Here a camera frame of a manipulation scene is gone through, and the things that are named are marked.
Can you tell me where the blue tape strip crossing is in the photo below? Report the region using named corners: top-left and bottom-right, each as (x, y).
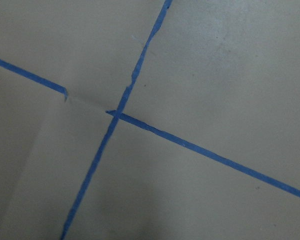
top-left (119, 113), bottom-right (300, 198)

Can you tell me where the blue tape strip short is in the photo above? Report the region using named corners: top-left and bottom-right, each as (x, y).
top-left (0, 59), bottom-right (68, 102)

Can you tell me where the blue tape strip long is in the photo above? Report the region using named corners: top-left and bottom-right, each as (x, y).
top-left (59, 0), bottom-right (172, 240)

